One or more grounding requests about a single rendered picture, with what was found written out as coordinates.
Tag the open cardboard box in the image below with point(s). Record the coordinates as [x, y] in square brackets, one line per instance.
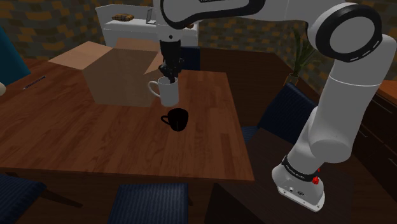
[121, 80]

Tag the potted green plant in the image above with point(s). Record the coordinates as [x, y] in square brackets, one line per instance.
[302, 56]

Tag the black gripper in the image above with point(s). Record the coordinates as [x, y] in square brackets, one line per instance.
[170, 52]

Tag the teal armchair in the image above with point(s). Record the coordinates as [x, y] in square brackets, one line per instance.
[11, 62]

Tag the white shelf unit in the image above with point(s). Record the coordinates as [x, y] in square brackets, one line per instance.
[130, 29]

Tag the black mug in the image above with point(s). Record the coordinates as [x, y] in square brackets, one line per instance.
[178, 119]

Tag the dark wooden sideboard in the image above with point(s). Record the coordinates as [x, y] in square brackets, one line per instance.
[378, 139]

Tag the dark blue chair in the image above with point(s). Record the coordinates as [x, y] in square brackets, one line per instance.
[15, 198]
[191, 59]
[152, 204]
[285, 114]

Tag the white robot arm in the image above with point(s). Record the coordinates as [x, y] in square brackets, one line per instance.
[341, 108]

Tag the dark pen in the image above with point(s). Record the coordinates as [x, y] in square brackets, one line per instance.
[34, 82]

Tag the dark robot stand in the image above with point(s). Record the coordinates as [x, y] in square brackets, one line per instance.
[248, 186]

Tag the white mug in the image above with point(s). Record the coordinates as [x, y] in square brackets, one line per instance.
[170, 94]

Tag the wooden dining table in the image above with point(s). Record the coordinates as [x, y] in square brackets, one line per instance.
[77, 136]

